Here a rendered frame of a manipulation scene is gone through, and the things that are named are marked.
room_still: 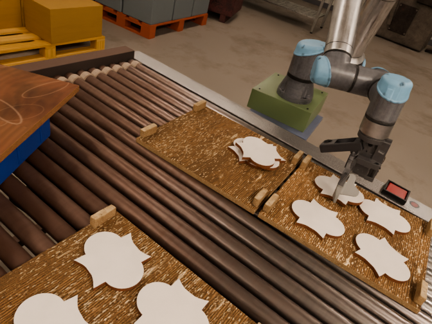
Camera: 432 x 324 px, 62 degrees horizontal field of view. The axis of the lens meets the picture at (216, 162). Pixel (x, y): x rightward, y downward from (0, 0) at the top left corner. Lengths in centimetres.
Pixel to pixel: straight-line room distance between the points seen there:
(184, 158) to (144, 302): 47
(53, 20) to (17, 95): 271
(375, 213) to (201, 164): 51
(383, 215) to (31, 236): 89
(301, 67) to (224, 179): 65
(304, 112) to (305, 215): 61
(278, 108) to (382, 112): 62
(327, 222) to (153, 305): 50
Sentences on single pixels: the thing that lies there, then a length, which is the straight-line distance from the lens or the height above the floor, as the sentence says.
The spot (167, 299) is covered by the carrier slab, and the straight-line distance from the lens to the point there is 70.
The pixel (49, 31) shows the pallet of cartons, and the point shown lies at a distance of 375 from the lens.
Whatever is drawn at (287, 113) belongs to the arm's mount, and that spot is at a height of 92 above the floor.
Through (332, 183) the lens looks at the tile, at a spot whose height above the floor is 95.
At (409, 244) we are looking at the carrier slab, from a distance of 110.
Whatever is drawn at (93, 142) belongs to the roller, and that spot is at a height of 92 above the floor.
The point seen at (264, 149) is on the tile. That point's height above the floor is 97.
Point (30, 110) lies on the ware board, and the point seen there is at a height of 104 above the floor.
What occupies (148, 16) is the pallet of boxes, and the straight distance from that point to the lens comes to 466.
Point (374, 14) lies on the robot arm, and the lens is 134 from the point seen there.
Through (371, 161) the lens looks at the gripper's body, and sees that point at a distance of 102.
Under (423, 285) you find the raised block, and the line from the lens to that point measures 97.
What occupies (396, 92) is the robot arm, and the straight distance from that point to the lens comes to 95.
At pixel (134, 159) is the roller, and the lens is 103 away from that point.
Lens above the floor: 154
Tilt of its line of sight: 35 degrees down
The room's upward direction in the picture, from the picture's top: 16 degrees clockwise
